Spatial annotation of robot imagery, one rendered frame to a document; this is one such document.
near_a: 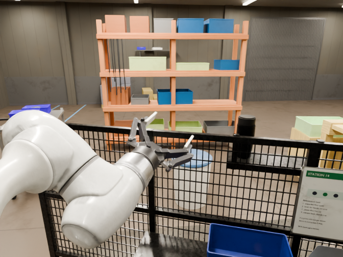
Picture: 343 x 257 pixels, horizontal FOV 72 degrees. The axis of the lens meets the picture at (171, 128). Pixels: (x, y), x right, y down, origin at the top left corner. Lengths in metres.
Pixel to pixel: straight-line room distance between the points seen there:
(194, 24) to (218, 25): 0.44
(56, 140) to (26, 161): 0.06
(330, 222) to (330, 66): 11.39
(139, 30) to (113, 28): 0.47
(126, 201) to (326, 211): 0.85
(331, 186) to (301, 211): 0.15
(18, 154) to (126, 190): 0.19
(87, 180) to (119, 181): 0.06
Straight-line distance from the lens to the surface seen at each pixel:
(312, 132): 4.03
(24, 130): 0.49
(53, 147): 0.46
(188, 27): 4.57
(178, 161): 0.62
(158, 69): 4.52
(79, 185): 0.46
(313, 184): 1.07
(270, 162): 1.06
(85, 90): 10.01
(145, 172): 0.53
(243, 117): 1.00
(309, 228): 1.17
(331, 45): 12.30
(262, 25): 10.66
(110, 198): 0.45
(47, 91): 10.45
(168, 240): 1.21
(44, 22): 10.36
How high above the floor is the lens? 1.85
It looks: 17 degrees down
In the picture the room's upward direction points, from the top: straight up
